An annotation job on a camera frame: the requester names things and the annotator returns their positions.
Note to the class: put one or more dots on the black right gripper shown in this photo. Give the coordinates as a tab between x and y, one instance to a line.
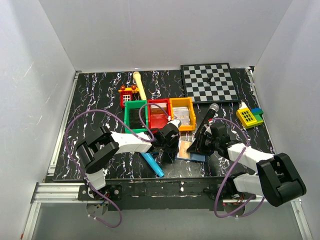
204	139

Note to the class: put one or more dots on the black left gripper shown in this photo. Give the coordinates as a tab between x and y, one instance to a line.
165	149

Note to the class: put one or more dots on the navy blue card holder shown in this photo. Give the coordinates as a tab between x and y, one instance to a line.
195	158

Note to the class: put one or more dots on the gold VIP credit card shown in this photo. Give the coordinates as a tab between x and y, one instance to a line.
182	150

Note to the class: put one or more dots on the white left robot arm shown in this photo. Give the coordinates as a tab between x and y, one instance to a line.
97	149

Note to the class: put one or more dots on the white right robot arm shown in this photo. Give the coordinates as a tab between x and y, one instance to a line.
276	177

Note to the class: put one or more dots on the white cards in yellow bin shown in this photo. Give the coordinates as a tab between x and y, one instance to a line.
183	114

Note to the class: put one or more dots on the black cards in green bin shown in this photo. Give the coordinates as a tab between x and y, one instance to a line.
134	118

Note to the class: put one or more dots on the cards in red bin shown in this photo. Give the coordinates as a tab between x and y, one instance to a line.
160	108

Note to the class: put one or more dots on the light blue toy microphone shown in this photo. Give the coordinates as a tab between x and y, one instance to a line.
153	164

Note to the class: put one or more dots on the red plastic bin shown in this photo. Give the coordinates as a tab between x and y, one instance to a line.
160	120

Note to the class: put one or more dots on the black toy microphone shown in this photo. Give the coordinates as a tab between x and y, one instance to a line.
213	108

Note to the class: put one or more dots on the yellow plastic bin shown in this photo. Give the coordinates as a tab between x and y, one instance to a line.
185	101

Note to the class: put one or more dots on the green plastic bin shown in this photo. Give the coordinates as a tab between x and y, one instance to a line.
135	104

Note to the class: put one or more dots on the yellow green toy brick house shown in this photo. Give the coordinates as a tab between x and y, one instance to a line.
249	118

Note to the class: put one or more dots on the black grey chessboard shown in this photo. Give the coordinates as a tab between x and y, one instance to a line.
220	90

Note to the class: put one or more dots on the red toy brick house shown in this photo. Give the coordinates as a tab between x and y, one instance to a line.
126	94

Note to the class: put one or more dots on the cream toy microphone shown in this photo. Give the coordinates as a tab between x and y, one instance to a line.
138	80

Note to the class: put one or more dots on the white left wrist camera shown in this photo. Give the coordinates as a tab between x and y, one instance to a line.
175	122

